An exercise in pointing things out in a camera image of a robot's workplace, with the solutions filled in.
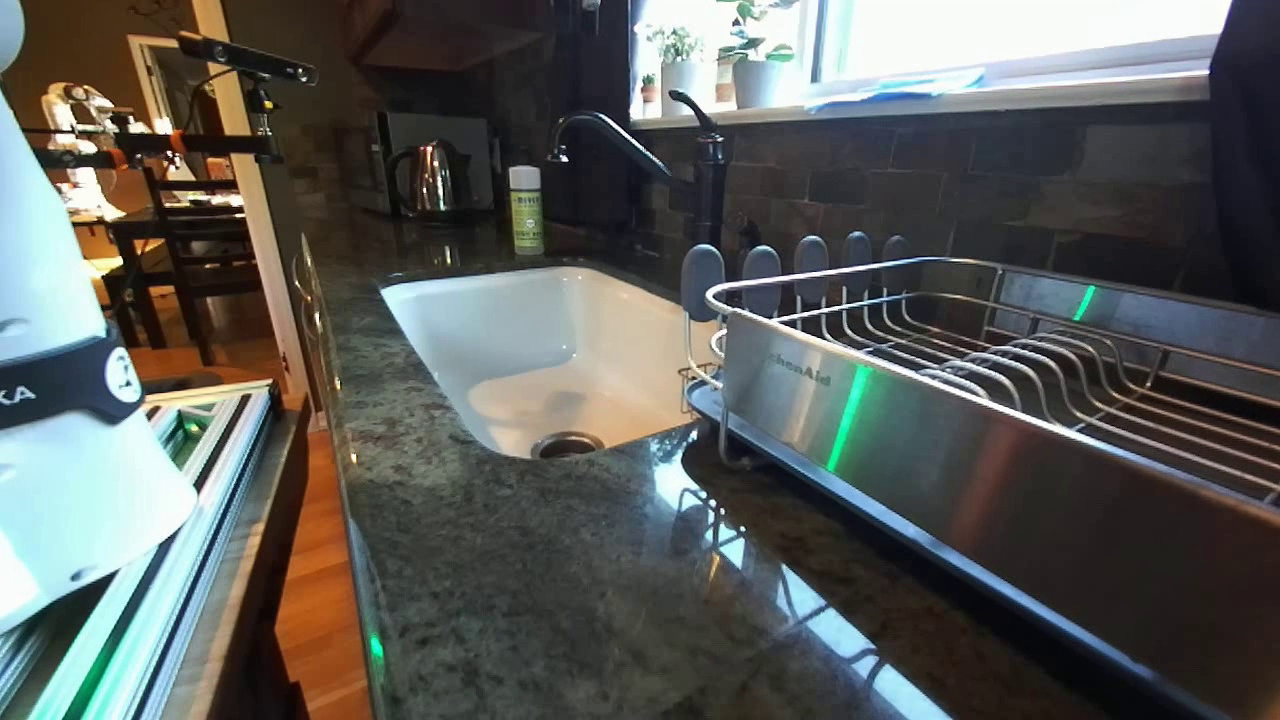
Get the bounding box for dark wooden dining chair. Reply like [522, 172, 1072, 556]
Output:
[127, 156, 268, 369]

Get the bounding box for green dish soap bottle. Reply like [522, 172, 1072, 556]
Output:
[504, 161, 547, 266]

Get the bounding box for white pot with green plant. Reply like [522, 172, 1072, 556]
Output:
[718, 0, 803, 118]

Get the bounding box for white figurine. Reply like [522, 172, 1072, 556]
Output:
[37, 78, 144, 220]

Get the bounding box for stainless steel dish rack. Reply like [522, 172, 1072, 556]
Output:
[702, 251, 1280, 720]

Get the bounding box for black kitchen faucet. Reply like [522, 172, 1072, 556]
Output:
[544, 86, 736, 258]

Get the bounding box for light blue papers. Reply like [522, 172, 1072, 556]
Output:
[803, 68, 992, 111]

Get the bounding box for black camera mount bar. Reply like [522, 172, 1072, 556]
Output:
[173, 30, 321, 92]

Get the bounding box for white rectangular sink basin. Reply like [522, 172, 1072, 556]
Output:
[377, 266, 726, 467]

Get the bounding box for sink drain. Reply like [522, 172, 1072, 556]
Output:
[533, 427, 608, 466]

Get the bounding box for dark window curtain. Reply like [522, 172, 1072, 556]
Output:
[1205, 0, 1280, 312]

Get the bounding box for aluminium robot mounting platform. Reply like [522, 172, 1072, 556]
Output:
[0, 377, 314, 720]

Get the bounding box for shiny metal kettle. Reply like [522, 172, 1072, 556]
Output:
[397, 136, 462, 220]

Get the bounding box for small potted plant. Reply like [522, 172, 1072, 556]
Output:
[646, 19, 705, 122]

